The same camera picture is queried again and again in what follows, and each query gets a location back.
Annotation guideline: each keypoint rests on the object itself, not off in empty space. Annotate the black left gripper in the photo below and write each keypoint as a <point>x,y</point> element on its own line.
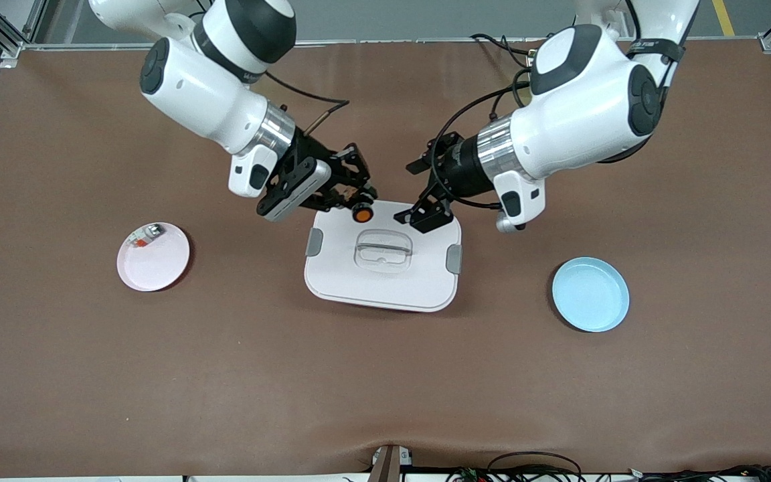
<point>460,169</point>

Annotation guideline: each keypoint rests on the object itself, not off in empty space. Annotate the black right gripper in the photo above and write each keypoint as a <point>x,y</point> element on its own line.
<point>334,171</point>

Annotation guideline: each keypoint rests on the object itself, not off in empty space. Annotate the orange push-button switch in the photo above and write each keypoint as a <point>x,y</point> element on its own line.
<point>362,214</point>

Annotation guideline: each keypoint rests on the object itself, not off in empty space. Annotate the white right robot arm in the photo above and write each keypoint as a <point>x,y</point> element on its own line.
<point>205,94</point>

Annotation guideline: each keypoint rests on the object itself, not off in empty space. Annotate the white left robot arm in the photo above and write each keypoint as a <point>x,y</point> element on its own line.
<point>579,127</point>

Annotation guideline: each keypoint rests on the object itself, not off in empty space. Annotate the white lidded storage box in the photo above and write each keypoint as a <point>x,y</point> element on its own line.
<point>359,281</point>

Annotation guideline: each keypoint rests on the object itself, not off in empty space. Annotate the light blue round plate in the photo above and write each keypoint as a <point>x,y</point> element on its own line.
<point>589,294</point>

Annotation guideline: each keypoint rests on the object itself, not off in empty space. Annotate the brown table mat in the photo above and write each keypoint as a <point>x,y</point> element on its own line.
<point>385,388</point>

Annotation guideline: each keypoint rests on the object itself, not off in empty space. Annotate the pale pink round plate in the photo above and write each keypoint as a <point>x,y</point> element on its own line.
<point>154,264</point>

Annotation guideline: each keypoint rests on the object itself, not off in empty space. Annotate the small metal table bracket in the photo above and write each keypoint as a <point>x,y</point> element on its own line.
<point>389,463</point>

